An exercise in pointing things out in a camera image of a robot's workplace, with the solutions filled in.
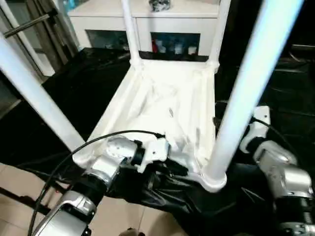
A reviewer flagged white plastic table top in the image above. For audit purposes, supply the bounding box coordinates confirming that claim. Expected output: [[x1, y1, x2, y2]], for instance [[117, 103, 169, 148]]
[[72, 60, 227, 194]]

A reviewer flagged black fabric backdrop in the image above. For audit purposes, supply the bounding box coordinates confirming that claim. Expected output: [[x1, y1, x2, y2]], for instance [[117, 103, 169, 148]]
[[216, 0, 315, 64]]

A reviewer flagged dark horizontal bar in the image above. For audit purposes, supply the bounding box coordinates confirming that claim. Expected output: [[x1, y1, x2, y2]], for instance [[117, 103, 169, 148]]
[[291, 44, 315, 51]]

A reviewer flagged black plastic mat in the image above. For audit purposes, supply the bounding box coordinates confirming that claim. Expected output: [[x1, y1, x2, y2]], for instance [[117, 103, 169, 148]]
[[0, 46, 315, 236]]

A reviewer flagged black bundle in clear bag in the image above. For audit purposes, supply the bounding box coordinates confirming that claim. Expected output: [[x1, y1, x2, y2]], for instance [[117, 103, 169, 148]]
[[149, 0, 173, 12]]

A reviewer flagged white glass-door cabinet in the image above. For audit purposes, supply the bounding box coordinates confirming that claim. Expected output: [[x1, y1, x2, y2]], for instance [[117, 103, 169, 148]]
[[67, 0, 221, 61]]

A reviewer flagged teal printed plastic sheet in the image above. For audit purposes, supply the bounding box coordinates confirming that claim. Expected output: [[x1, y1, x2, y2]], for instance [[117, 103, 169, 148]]
[[63, 0, 82, 12]]

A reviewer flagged grey metal tripod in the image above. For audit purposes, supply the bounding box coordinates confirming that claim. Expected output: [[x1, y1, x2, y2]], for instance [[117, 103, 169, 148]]
[[0, 0, 79, 77]]

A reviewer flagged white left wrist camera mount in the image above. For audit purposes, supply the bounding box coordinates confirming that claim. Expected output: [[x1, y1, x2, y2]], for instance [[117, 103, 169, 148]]
[[139, 137, 172, 174]]

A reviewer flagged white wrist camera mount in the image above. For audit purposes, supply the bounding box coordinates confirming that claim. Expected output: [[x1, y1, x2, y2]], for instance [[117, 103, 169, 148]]
[[139, 137, 172, 174], [240, 106, 272, 154]]

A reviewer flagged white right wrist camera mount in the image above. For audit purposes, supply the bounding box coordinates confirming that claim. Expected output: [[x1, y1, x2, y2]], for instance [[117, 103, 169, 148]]
[[240, 106, 272, 154]]

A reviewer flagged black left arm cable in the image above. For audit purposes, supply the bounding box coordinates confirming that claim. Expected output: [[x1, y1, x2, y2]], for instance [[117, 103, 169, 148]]
[[27, 130, 166, 236]]

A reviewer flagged black folding table frame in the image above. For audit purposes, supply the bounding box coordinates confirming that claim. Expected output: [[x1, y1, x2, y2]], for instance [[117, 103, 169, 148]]
[[0, 169, 69, 217]]

